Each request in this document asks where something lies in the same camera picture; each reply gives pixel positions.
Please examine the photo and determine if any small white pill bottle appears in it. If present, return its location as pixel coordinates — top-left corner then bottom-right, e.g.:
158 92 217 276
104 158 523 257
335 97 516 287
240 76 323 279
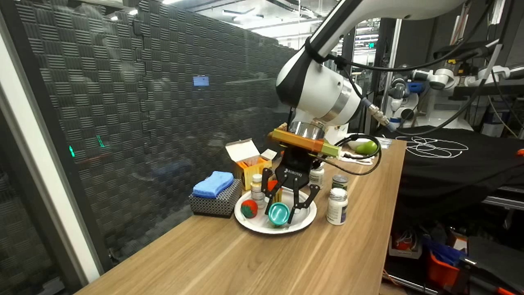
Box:
251 174 266 208

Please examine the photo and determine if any white coiled cable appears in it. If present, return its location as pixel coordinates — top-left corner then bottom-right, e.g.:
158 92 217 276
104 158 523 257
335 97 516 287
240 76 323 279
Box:
395 133 470 161

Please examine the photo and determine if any green pear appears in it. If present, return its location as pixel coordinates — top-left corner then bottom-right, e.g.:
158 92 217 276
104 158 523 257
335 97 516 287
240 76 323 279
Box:
349 139 379 156

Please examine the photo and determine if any open orange cardboard box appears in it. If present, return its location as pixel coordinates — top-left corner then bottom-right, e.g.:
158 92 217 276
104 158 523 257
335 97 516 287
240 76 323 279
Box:
226 139 277 190

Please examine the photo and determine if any wrist camera mount block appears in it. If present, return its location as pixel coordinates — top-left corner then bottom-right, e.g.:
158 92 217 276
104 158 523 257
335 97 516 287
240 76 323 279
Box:
269 128 339 158

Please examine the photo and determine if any blue sponge cloth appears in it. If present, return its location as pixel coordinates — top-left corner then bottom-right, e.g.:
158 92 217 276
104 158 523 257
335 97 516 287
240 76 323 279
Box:
194 171 235 198

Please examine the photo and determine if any white paper plate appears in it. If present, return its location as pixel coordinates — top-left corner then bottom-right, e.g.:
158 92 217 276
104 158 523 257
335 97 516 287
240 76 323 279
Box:
235 195 318 236

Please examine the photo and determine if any white supplement bottle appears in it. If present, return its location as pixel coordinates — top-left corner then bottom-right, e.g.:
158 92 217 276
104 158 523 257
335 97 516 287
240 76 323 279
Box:
310 164 325 187

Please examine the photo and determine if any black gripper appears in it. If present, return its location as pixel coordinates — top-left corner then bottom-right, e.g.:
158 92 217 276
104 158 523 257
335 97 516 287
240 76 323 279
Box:
263 148 321 210

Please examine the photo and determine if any orange lid small cup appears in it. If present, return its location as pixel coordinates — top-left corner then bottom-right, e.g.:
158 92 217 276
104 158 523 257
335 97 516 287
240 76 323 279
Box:
267 179 279 192

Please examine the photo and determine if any teal lid green cup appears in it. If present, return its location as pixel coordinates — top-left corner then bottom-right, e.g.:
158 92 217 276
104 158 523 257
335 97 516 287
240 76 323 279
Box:
267 202 290 228

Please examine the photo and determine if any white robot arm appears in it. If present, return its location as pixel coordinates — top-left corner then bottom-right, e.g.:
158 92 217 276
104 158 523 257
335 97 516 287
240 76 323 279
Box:
266 0 466 210

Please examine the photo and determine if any blue label white bottle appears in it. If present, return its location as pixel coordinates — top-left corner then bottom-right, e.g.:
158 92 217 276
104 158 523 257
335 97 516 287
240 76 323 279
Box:
328 189 348 225

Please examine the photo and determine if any grey foam block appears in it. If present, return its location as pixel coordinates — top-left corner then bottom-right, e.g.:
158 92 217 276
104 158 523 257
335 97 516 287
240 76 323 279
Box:
189 180 243 217

